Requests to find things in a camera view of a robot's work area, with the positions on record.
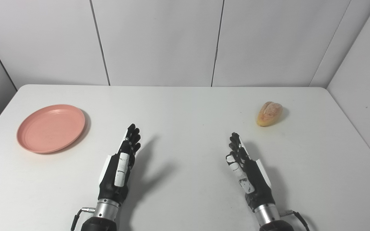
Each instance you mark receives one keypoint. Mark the golden bread roll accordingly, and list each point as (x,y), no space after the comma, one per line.
(269,113)

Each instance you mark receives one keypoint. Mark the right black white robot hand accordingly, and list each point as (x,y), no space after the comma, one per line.
(259,189)

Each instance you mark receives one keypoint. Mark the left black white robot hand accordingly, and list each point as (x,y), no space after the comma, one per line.
(111,186)

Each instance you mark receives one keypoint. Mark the pink round plate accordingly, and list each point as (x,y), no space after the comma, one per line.
(50,128)

